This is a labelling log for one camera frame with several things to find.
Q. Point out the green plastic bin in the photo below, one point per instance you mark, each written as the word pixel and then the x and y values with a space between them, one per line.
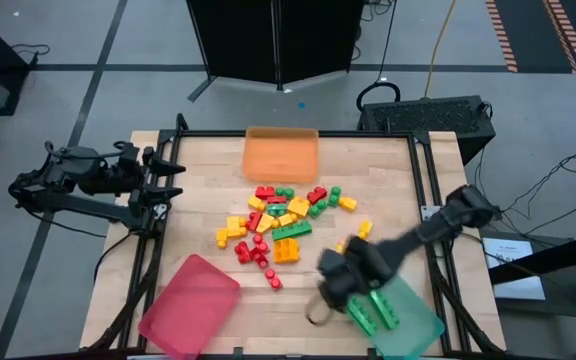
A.
pixel 418 330

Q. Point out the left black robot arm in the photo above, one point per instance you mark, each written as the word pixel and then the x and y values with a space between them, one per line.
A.
pixel 93 206

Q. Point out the black metal table frame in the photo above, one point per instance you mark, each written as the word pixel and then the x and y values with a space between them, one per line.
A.
pixel 368 134

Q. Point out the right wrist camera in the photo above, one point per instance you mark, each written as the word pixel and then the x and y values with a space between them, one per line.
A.
pixel 330 264

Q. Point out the red plastic bin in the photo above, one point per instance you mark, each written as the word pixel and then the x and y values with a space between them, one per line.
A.
pixel 190 307

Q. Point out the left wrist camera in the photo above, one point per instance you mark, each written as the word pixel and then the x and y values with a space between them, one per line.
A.
pixel 127 155

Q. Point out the black side cart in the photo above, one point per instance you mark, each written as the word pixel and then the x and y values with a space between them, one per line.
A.
pixel 543 260

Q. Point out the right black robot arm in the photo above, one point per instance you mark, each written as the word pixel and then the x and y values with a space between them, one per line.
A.
pixel 468 207

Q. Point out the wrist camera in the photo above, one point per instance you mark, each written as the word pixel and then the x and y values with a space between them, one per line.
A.
pixel 330 264
pixel 127 155

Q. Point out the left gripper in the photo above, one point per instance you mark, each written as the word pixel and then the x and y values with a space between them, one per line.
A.
pixel 123 181

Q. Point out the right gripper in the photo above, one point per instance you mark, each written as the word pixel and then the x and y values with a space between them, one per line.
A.
pixel 365 267

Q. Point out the black folding screen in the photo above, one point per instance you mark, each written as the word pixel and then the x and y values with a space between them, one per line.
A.
pixel 238 35

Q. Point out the black mat orange stripes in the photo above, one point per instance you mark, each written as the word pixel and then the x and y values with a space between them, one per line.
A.
pixel 538 30

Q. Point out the black perforated computer case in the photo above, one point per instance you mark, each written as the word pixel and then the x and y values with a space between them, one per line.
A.
pixel 425 120

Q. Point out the green toy building block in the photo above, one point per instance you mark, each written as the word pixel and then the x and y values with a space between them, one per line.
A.
pixel 277 209
pixel 284 191
pixel 317 208
pixel 335 196

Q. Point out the white paper sheet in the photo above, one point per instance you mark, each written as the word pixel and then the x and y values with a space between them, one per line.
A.
pixel 513 265

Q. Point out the large yellow building block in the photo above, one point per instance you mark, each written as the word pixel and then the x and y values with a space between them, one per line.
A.
pixel 286 250

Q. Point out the orange plastic bin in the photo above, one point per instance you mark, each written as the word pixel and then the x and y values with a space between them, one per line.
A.
pixel 280 155

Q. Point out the red toy building block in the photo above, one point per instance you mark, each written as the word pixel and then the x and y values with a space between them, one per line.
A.
pixel 254 220
pixel 264 192
pixel 317 194
pixel 242 252
pixel 273 279
pixel 261 243
pixel 276 199
pixel 260 258

